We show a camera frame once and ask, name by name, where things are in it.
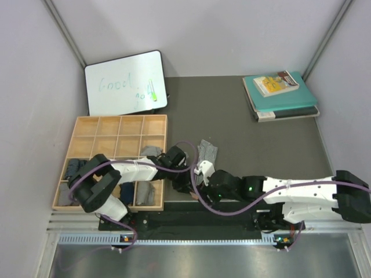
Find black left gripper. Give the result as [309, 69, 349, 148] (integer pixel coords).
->
[166, 164, 197, 195]

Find grey rolled socks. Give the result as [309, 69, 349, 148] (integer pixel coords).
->
[57, 183, 75, 206]

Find dark blue rolled socks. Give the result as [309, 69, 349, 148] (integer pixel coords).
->
[64, 158, 88, 180]

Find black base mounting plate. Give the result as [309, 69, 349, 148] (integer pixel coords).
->
[98, 202, 308, 240]

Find light grey underwear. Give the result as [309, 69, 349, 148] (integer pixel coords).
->
[140, 145, 163, 156]

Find wooden compartment tray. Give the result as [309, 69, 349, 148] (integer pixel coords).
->
[52, 115, 168, 211]

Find green whiteboard marker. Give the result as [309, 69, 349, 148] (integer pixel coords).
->
[149, 79, 157, 101]

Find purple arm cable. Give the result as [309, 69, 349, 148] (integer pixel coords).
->
[68, 140, 201, 253]
[190, 163, 371, 252]

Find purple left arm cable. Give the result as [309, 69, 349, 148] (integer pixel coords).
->
[68, 140, 201, 253]

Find yellow paperback book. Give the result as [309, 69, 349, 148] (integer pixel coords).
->
[253, 71, 300, 97]

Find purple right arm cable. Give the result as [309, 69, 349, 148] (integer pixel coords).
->
[190, 163, 371, 252]

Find grey striped boxer shorts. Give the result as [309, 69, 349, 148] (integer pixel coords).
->
[194, 139, 219, 186]

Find grey rolled garment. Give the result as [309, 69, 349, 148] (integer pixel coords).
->
[135, 181, 155, 206]

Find white whiteboard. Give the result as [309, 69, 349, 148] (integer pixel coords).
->
[85, 50, 168, 116]

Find navy rolled garment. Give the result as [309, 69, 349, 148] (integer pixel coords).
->
[119, 182, 134, 205]

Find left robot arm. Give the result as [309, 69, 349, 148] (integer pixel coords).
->
[67, 146, 193, 230]

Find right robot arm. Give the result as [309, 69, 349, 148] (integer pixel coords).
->
[191, 169, 370, 230]

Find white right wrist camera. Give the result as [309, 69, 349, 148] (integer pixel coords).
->
[194, 160, 215, 186]

